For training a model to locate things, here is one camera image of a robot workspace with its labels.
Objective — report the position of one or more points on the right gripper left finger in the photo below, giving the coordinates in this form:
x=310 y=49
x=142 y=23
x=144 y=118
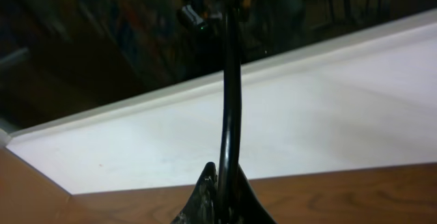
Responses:
x=199 y=209

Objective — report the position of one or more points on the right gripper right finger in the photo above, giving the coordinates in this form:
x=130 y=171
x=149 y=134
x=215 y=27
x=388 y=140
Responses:
x=247 y=206

